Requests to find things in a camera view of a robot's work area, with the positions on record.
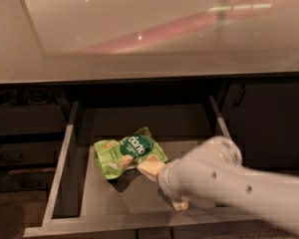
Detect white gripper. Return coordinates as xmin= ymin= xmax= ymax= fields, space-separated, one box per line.
xmin=137 ymin=159 xmax=192 ymax=211

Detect green snack bag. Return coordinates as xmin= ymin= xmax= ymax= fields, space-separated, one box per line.
xmin=94 ymin=126 xmax=168 ymax=180

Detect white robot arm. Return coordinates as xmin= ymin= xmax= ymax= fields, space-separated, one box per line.
xmin=137 ymin=136 xmax=299 ymax=236

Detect dark grey cabinet door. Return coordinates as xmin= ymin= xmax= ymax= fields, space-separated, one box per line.
xmin=221 ymin=81 xmax=299 ymax=169

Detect items in top left drawer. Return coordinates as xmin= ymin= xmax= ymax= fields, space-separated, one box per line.
xmin=0 ymin=88 xmax=56 ymax=107

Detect pale item in bottom drawer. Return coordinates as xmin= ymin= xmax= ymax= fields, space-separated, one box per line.
xmin=8 ymin=167 xmax=56 ymax=175

